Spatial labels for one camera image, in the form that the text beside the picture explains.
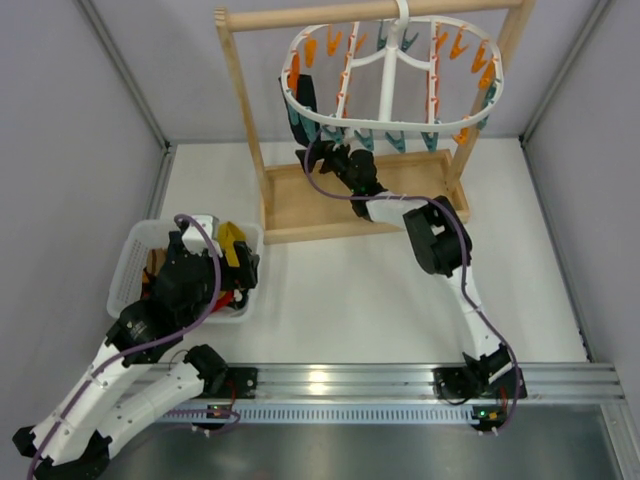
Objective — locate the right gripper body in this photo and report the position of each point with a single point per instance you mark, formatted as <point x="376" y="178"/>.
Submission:
<point x="326" y="158"/>

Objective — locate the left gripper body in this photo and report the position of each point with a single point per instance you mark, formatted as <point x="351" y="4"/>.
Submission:
<point x="245" y="262"/>

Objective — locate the red santa sock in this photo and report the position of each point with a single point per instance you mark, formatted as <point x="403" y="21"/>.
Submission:
<point x="225" y="300"/>

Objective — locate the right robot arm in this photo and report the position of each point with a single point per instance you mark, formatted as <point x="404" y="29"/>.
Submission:
<point x="442" y="247"/>

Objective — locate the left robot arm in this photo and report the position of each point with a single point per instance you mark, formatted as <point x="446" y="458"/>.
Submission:
<point x="81" y="437"/>

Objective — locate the wooden hanger rack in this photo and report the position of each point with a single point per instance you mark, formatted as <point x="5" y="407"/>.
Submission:
<point x="290" y="212"/>

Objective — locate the white round clip hanger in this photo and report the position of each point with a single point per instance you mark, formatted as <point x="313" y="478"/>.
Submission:
<point x="425" y="74"/>

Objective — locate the brown striped sock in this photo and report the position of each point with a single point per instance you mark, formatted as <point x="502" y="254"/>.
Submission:
<point x="155" y="261"/>

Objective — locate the white plastic laundry basket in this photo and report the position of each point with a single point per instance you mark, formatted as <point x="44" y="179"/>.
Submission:
<point x="146" y="235"/>

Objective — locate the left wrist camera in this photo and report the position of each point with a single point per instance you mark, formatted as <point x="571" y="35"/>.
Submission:
<point x="199" y="232"/>

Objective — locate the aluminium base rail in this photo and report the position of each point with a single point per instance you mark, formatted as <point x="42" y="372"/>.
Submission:
<point x="410" y="394"/>

